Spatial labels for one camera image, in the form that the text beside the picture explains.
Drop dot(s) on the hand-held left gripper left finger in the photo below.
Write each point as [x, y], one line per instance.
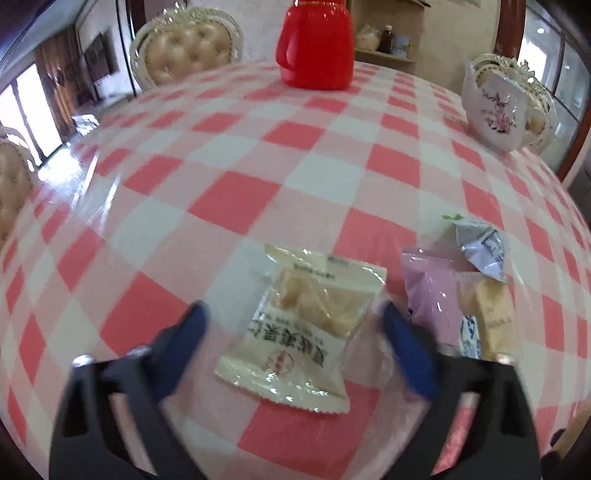
[184, 350]

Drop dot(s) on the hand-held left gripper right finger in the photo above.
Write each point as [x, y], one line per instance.
[411, 355]

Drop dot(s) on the cream pastry packet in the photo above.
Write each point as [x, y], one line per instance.
[295, 341]

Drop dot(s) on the pink snack packet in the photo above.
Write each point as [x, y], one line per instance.
[431, 290]

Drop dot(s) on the yellow snack packet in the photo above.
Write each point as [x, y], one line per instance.
[491, 309]

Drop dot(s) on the silver grey snack packet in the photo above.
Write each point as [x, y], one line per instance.
[482, 249]

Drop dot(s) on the red white checkered tablecloth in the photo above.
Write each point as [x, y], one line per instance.
[231, 184]

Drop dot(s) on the cream tufted ornate chair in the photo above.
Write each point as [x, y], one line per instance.
[11, 184]
[184, 48]

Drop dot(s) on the white television cabinet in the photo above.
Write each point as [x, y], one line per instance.
[85, 123]

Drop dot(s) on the white floral teapot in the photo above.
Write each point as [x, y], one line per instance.
[536, 119]
[494, 115]

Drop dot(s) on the brown curtain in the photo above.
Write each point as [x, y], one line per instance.
[55, 69]

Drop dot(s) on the brown bottle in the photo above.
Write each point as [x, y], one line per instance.
[386, 40]

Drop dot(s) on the beige food bag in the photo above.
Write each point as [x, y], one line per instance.
[368, 38]

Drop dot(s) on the red thermos jug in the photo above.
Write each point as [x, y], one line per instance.
[318, 46]

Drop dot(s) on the wooden corner shelf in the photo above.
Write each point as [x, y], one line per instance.
[415, 27]

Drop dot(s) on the wall television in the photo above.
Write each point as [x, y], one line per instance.
[99, 55]

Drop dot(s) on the glass door brown frame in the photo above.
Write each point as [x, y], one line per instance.
[549, 46]

